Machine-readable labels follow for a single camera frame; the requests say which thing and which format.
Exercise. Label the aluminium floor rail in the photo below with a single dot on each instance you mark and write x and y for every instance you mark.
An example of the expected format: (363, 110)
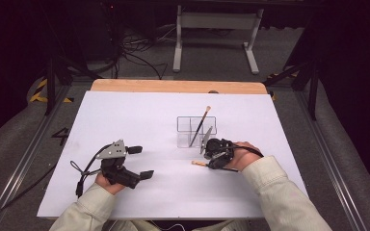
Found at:
(22, 163)
(330, 160)

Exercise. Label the black tripod stand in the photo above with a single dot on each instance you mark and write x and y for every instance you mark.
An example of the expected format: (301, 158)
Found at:
(50, 83)
(313, 89)

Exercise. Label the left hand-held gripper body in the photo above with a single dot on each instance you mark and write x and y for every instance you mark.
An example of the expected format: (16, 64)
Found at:
(117, 173)

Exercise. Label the white table sheet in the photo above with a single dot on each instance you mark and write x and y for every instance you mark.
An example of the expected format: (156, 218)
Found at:
(141, 112)

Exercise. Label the white metal stand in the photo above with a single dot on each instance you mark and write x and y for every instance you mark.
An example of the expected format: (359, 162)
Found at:
(218, 20)

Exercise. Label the clear plastic brush holder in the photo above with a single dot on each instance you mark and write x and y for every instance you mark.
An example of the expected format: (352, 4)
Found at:
(184, 141)

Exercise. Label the black paintbrush with gold ferrule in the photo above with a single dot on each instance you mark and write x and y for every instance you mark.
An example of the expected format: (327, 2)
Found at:
(200, 125)

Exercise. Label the person's right hand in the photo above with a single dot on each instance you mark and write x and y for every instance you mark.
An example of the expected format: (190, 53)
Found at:
(244, 157)

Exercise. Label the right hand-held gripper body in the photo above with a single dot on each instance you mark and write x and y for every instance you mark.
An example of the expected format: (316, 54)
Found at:
(220, 150)

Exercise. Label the person's left hand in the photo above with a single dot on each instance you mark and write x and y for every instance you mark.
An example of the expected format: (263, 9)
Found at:
(109, 186)

